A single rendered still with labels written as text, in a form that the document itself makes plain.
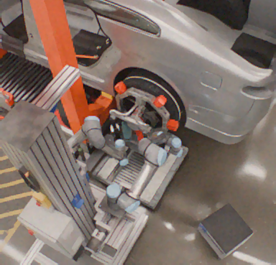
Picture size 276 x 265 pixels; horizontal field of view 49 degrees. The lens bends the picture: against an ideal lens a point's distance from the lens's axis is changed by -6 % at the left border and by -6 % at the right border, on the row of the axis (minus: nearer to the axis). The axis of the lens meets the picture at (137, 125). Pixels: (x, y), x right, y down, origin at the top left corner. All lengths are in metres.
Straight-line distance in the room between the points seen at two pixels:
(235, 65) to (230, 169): 1.68
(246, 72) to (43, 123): 1.47
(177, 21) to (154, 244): 2.14
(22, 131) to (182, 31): 1.41
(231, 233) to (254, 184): 0.85
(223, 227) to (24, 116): 2.13
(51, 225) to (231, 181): 2.19
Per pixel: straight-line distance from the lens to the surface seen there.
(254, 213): 3.60
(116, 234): 2.61
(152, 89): 2.80
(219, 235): 3.06
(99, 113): 3.29
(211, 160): 3.78
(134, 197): 2.36
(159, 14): 2.51
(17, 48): 4.03
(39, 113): 1.63
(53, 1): 2.20
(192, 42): 2.41
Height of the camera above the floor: 3.22
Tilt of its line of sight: 54 degrees down
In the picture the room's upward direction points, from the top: 4 degrees counter-clockwise
